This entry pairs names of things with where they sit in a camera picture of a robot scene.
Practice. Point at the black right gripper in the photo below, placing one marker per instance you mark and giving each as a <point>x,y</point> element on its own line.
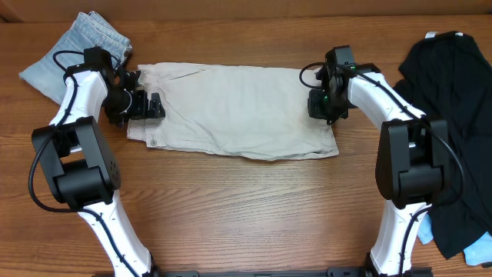
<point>315,106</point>

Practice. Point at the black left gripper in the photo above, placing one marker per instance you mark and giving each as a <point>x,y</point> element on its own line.
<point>147,106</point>

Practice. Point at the beige khaki shorts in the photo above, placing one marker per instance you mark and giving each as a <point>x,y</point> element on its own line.
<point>252,112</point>

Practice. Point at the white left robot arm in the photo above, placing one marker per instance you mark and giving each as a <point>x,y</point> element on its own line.
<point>75,171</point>

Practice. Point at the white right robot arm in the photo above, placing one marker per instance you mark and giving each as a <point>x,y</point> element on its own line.
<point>412,166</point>

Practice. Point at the folded light blue jeans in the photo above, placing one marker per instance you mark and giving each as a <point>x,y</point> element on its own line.
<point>87,31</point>

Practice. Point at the black shirt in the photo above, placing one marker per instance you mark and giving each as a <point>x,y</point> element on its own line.
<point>447,75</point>

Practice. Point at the light blue garment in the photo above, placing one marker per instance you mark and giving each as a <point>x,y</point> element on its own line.
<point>479,253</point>

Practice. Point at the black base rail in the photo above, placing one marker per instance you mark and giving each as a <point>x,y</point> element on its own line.
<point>300,272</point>

